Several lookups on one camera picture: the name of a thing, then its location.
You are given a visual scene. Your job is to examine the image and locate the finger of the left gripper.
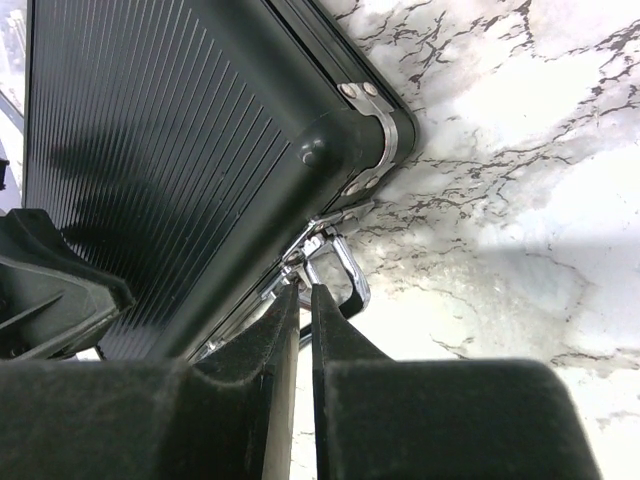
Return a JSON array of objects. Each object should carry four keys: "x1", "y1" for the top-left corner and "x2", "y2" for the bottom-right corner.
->
[{"x1": 1, "y1": 209, "x2": 135, "y2": 360}]

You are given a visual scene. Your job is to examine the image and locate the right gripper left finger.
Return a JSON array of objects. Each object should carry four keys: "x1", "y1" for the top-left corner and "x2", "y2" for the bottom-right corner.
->
[{"x1": 1, "y1": 286, "x2": 299, "y2": 479}]

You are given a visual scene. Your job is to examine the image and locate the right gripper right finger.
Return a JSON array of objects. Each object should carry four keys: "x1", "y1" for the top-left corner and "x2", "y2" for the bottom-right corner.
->
[{"x1": 312, "y1": 285, "x2": 600, "y2": 479}]

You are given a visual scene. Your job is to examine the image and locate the black poker set case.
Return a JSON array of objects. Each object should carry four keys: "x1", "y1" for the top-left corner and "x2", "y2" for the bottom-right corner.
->
[{"x1": 22, "y1": 1, "x2": 419, "y2": 360}]

